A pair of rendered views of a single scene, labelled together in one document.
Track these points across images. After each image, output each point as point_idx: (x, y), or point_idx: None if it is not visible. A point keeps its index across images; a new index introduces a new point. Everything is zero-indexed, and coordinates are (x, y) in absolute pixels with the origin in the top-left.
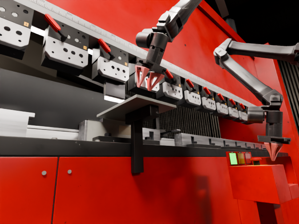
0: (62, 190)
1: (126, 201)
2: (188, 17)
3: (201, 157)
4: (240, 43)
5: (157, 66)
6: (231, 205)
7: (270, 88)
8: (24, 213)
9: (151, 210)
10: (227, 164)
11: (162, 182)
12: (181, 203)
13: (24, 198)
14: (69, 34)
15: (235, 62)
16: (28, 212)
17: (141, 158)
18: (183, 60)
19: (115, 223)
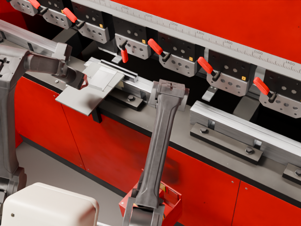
0: (63, 105)
1: (95, 126)
2: (51, 74)
3: (174, 148)
4: (157, 112)
5: (67, 84)
6: (217, 200)
7: (138, 186)
8: (54, 104)
9: (113, 140)
10: (228, 180)
11: (121, 134)
12: (141, 154)
13: (52, 100)
14: (49, 0)
15: (154, 124)
16: (55, 105)
17: (96, 116)
18: (210, 15)
19: (91, 130)
